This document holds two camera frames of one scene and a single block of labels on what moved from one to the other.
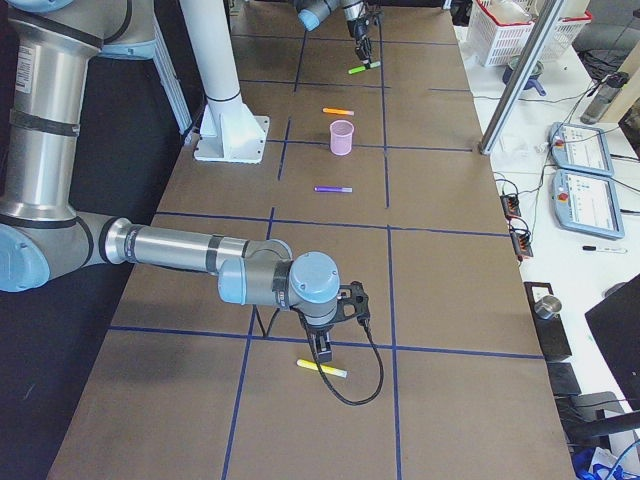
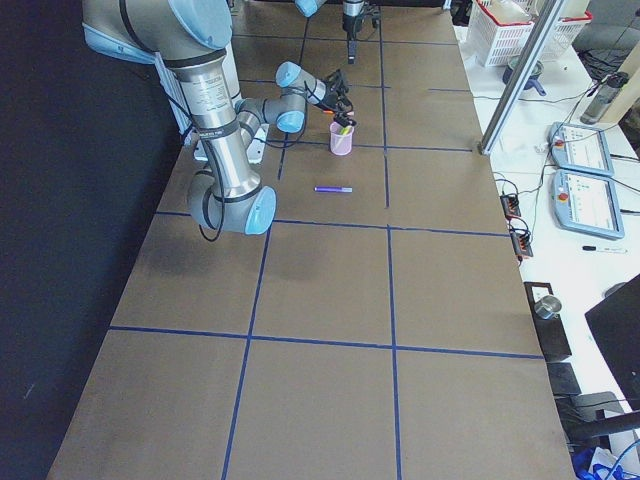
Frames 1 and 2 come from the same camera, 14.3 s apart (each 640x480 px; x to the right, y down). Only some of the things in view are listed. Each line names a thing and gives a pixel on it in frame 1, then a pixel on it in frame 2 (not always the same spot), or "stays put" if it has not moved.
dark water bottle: (605, 96) stays put
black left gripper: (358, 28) → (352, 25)
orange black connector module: (510, 204) stays put
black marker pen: (604, 249) stays put
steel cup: (547, 307) stays put
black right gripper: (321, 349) → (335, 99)
